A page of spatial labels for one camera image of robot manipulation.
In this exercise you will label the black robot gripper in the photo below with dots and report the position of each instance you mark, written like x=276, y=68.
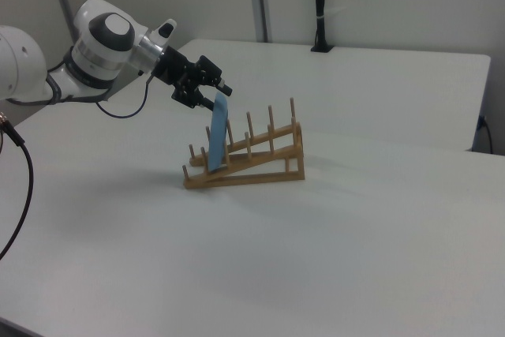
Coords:
x=185, y=76

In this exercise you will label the blue round plate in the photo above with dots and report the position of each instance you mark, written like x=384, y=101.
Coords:
x=218, y=135

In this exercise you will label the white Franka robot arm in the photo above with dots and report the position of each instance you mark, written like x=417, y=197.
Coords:
x=98, y=49

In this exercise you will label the wooden plate rack with pegs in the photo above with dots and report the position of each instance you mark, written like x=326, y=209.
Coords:
x=276, y=151

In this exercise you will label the black pole with table clamp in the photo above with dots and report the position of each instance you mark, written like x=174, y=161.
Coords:
x=320, y=5

